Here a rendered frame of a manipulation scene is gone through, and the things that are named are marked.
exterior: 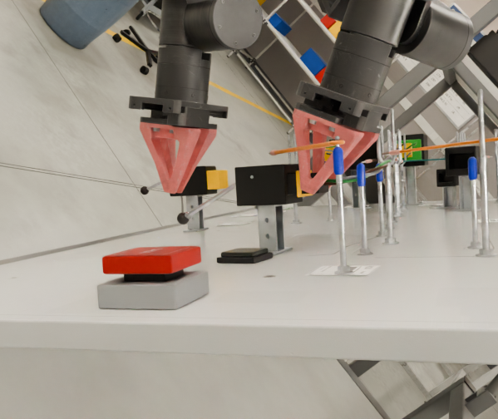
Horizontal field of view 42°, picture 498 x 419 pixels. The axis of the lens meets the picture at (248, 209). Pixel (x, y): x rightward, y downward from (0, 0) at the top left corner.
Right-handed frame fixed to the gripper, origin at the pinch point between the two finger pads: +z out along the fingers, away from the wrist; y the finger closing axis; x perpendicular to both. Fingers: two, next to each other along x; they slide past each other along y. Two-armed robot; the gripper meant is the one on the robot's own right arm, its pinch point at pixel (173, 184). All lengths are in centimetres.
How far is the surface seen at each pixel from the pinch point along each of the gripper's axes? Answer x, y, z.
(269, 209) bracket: -12.0, 0.0, 0.8
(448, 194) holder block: -17, 64, 2
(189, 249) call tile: -17.5, -23.0, 1.2
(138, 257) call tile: -15.9, -26.4, 1.5
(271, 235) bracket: -12.5, 0.0, 3.5
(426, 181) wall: 142, 743, 42
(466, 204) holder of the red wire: -22, 56, 2
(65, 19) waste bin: 254, 241, -57
